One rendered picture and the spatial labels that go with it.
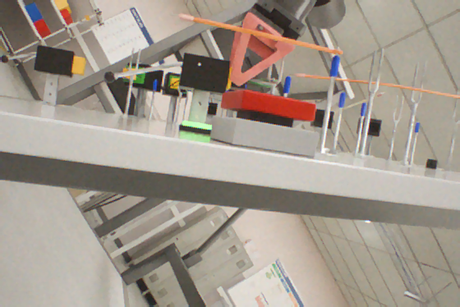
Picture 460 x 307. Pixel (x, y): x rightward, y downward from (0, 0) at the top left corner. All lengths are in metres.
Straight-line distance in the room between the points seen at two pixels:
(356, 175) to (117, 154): 0.13
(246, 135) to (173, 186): 0.12
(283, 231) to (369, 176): 8.28
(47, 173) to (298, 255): 8.43
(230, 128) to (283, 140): 0.03
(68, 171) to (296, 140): 0.18
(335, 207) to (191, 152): 0.23
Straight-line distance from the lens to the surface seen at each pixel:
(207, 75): 0.52
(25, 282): 0.68
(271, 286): 8.66
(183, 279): 1.19
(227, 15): 1.53
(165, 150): 0.21
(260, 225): 8.38
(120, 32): 8.39
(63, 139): 0.21
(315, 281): 8.97
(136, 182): 0.36
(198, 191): 0.36
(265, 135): 0.26
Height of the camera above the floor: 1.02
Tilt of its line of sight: 12 degrees up
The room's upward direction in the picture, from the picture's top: 61 degrees clockwise
